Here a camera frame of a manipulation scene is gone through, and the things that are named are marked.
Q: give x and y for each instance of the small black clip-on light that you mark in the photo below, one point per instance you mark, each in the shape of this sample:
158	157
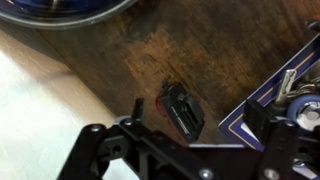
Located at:
181	109

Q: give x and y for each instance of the metal key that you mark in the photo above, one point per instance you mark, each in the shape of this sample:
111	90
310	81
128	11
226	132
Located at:
285	85

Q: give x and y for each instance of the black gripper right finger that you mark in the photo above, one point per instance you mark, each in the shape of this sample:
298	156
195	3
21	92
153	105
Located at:
258	119

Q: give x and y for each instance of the large dark ceramic bowl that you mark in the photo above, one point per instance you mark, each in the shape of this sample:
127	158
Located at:
60	14

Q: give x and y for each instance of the blue round tin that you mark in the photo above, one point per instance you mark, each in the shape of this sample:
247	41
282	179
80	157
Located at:
305	111

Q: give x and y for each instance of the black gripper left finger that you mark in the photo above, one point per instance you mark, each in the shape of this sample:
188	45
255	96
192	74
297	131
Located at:
138	109

